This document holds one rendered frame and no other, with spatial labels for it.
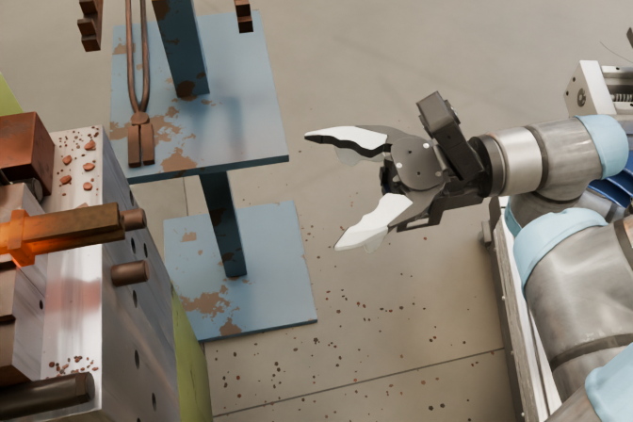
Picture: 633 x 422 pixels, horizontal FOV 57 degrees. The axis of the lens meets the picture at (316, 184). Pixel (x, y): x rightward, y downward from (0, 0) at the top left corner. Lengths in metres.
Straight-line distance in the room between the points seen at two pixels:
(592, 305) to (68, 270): 0.53
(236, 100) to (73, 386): 0.62
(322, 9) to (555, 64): 0.94
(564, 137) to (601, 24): 1.99
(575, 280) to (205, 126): 0.74
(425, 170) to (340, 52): 1.69
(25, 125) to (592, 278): 0.63
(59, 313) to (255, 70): 0.62
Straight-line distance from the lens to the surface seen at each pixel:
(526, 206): 0.77
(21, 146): 0.75
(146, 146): 1.02
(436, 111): 0.57
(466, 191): 0.68
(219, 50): 1.18
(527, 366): 1.43
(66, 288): 0.70
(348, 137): 0.65
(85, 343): 0.67
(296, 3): 2.52
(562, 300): 0.44
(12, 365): 0.61
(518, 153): 0.66
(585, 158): 0.70
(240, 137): 1.01
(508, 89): 2.24
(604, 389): 0.33
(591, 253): 0.45
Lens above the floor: 1.50
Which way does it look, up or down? 54 degrees down
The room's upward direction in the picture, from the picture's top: straight up
